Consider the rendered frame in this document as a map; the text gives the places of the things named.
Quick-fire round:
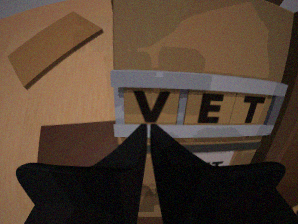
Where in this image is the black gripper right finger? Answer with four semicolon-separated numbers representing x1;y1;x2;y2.
149;124;286;224

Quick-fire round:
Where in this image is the white paper label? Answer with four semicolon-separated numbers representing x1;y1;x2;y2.
192;151;234;167

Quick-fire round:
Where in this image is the tan letter tile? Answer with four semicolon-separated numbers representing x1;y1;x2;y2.
184;89;237;125
124;87;181;125
227;92;273;125
291;204;298;216

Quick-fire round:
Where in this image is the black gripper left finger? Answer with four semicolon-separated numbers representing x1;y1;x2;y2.
16;124;148;224

